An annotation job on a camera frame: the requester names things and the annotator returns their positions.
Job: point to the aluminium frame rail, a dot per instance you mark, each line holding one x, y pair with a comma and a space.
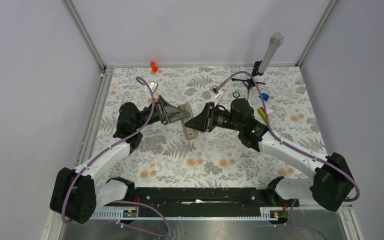
93, 69

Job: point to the white remote control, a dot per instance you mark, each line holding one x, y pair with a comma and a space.
189, 133

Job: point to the red plastic block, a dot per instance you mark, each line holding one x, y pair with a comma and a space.
154, 66

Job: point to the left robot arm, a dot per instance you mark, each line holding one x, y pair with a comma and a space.
77, 194

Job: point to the grey microphone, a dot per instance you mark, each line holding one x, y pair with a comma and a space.
275, 42

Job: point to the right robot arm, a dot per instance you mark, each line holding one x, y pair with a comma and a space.
330, 176

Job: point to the floral patterned table mat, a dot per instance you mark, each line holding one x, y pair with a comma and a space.
165, 158

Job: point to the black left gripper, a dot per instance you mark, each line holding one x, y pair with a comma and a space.
168, 113

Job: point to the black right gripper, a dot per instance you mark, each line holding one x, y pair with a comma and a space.
205, 120

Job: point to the blue plastic cap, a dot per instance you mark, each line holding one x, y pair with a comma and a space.
265, 96

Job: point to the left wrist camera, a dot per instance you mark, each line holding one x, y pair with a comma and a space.
151, 88

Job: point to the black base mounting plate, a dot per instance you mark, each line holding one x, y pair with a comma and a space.
155, 197

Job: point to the black microphone tripod stand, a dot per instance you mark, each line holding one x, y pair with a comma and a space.
249, 83

